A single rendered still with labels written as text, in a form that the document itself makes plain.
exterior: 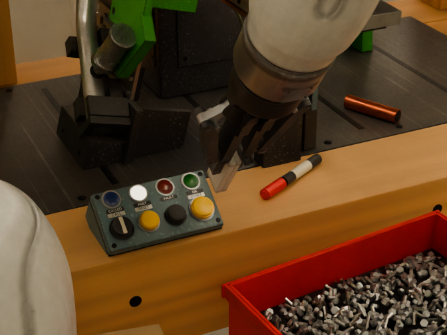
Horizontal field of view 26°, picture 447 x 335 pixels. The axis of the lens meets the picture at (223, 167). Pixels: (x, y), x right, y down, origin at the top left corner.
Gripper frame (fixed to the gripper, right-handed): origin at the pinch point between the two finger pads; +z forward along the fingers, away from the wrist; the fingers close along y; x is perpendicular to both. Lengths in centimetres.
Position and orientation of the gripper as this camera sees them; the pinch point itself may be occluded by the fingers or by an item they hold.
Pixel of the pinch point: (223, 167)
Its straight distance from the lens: 110.4
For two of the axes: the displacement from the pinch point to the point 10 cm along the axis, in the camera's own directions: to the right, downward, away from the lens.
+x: -3.5, -8.6, 3.8
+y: 9.0, -2.1, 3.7
